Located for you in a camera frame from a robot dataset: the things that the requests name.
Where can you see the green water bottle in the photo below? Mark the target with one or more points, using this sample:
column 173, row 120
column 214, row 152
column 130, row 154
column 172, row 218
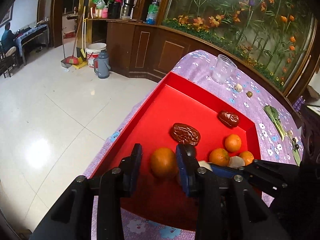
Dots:
column 152, row 12

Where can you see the red cardboard box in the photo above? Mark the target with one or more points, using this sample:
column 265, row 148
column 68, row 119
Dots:
column 177, row 111

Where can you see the wooden cabinet counter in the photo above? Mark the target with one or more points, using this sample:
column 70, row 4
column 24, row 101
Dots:
column 139, row 50

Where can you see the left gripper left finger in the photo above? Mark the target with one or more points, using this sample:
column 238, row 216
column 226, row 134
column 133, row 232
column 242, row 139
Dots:
column 117, row 183

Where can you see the seated person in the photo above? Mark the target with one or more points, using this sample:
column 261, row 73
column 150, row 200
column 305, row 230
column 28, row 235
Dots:
column 8, row 41

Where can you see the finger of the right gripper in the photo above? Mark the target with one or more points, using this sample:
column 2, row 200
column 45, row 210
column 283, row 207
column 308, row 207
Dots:
column 278, row 180

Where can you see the artificial flower display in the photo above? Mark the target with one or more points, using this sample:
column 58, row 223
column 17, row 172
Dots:
column 271, row 36

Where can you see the covered dining table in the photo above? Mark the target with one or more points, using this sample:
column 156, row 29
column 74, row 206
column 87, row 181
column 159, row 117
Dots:
column 30, row 35

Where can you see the black thermos jug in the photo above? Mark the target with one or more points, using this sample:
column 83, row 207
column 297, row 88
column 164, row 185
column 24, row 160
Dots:
column 126, row 9

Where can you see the green leaf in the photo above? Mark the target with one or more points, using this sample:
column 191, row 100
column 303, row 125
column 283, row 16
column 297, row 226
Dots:
column 295, row 147

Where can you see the wooden chair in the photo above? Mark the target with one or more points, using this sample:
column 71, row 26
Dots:
column 9, row 60

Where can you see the orange mandarin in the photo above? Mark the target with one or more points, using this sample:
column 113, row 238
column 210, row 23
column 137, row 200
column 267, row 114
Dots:
column 247, row 156
column 163, row 163
column 232, row 143
column 219, row 157

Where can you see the dark plum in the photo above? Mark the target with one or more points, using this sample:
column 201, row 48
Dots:
column 190, row 150

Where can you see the white sugarcane chunk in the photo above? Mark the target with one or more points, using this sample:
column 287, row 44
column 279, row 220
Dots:
column 205, row 165
column 236, row 162

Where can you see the wrinkled red jujube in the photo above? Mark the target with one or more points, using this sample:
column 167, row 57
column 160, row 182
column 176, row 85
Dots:
column 228, row 119

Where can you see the bok choy stalk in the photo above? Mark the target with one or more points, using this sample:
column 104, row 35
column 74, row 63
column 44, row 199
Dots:
column 273, row 115

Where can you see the dried red jujube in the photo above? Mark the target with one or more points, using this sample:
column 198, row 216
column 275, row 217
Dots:
column 185, row 134

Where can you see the framed wall picture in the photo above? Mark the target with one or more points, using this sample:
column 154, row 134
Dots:
column 8, row 16

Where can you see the white plastic bucket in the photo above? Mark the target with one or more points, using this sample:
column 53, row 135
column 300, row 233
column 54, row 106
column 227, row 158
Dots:
column 93, row 50

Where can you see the grey thermos flask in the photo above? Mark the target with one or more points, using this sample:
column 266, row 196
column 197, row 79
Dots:
column 101, row 65

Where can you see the clear plastic cup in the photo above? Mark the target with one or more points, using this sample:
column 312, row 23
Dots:
column 223, row 69

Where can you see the purple bottles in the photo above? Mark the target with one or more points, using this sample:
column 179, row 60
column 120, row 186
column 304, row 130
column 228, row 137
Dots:
column 298, row 103

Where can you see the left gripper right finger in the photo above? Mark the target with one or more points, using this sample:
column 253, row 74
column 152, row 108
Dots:
column 201, row 183

